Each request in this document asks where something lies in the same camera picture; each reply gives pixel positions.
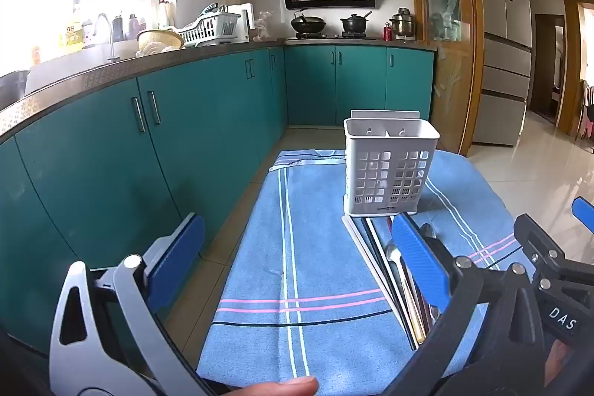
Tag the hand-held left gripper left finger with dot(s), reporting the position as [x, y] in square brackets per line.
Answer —
[178, 259]

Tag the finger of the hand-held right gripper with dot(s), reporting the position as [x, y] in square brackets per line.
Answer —
[584, 212]
[533, 238]

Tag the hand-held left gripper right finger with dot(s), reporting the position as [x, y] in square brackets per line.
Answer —
[417, 259]

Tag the steel spoon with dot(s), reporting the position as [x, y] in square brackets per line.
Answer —
[429, 231]
[394, 256]

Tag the black chopstick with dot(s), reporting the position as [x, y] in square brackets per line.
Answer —
[394, 284]

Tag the maroon chopstick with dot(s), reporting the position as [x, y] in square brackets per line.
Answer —
[419, 308]

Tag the white perforated utensil holder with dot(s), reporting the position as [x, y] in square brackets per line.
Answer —
[390, 175]

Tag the person's right hand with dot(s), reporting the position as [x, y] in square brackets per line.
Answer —
[559, 361]

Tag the person's left hand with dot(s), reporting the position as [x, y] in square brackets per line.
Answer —
[283, 387]

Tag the blue striped cloth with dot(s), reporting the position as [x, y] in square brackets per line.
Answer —
[325, 266]

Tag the pink chair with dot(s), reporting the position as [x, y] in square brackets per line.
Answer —
[587, 113]

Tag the teal lower cabinets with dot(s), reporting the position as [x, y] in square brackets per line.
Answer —
[195, 136]

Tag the silver refrigerator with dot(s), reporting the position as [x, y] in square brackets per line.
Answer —
[503, 52]

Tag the dark kitchen countertop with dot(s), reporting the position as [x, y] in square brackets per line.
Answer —
[93, 73]

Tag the woven basket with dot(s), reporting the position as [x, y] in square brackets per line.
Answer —
[158, 39]

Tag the red bottle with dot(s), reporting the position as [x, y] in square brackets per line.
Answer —
[387, 33]

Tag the white dish rack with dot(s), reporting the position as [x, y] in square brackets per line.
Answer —
[209, 32]

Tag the steel faucet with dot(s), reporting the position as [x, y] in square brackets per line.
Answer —
[109, 39]

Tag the steel stock pot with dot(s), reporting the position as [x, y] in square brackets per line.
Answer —
[402, 24]

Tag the gas stove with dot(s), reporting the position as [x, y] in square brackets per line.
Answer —
[332, 37]

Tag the black cooking pot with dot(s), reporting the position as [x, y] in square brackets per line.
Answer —
[355, 25]

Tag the white cutting board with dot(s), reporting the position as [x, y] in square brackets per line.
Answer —
[245, 22]

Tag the yellow detergent bottle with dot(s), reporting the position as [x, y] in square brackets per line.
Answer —
[72, 36]

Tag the black wok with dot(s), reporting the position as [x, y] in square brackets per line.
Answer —
[307, 24]

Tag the wooden glass door frame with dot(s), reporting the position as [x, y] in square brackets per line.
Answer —
[448, 52]

